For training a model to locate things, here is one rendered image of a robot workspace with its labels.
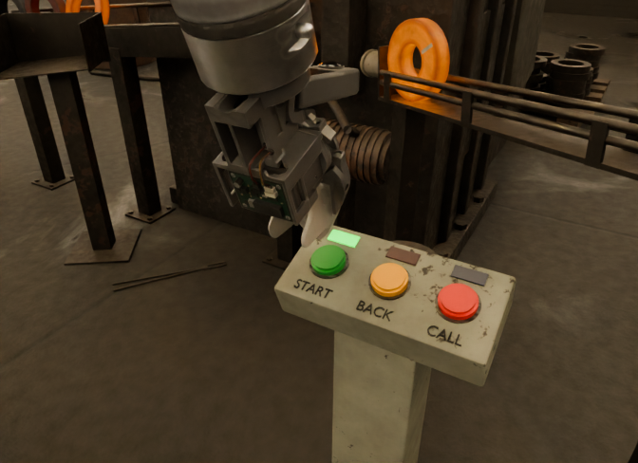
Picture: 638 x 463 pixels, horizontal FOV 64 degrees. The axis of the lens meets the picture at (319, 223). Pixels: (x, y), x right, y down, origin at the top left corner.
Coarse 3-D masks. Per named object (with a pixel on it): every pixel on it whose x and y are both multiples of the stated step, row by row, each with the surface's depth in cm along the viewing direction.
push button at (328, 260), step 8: (320, 248) 59; (328, 248) 59; (336, 248) 59; (312, 256) 59; (320, 256) 58; (328, 256) 58; (336, 256) 58; (344, 256) 58; (312, 264) 58; (320, 264) 58; (328, 264) 58; (336, 264) 57; (344, 264) 58; (320, 272) 58; (328, 272) 57; (336, 272) 58
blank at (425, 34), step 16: (400, 32) 101; (416, 32) 97; (432, 32) 94; (400, 48) 102; (432, 48) 94; (448, 48) 95; (400, 64) 103; (432, 64) 95; (448, 64) 95; (400, 80) 104; (416, 96) 101
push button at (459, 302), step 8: (448, 288) 53; (456, 288) 53; (464, 288) 52; (472, 288) 53; (440, 296) 53; (448, 296) 52; (456, 296) 52; (464, 296) 52; (472, 296) 52; (440, 304) 52; (448, 304) 52; (456, 304) 51; (464, 304) 51; (472, 304) 51; (448, 312) 51; (456, 312) 51; (464, 312) 51; (472, 312) 51
